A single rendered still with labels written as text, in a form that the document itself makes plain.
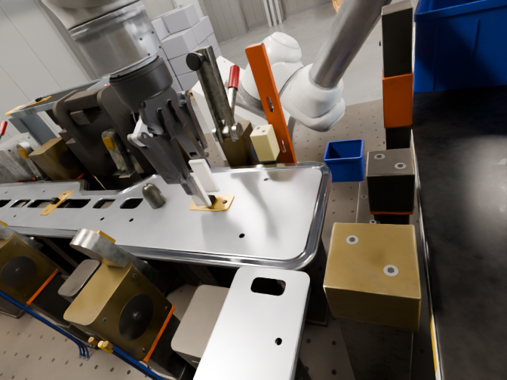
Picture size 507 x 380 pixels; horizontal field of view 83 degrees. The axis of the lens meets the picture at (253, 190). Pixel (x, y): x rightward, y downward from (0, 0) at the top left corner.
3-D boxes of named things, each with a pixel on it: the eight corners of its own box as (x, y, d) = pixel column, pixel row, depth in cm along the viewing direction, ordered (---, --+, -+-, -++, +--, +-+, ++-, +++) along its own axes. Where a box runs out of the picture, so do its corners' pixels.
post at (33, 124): (84, 203, 133) (5, 120, 106) (95, 192, 138) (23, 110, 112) (95, 203, 130) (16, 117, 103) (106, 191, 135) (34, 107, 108)
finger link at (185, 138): (148, 108, 41) (152, 102, 42) (188, 160, 49) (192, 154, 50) (169, 103, 40) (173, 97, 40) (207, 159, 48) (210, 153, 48)
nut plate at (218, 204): (188, 209, 52) (185, 205, 51) (197, 195, 55) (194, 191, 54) (227, 210, 49) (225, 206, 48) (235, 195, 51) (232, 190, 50)
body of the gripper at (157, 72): (134, 72, 32) (174, 141, 38) (172, 46, 38) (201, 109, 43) (91, 84, 35) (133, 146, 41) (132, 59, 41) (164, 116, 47)
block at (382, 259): (357, 400, 48) (321, 286, 26) (360, 350, 53) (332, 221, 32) (411, 415, 45) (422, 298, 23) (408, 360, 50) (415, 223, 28)
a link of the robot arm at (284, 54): (253, 73, 120) (280, 22, 105) (287, 101, 118) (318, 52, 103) (231, 80, 108) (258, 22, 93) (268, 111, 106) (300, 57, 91)
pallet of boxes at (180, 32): (191, 78, 528) (161, 13, 463) (227, 68, 501) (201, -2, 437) (167, 105, 451) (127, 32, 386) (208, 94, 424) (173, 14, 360)
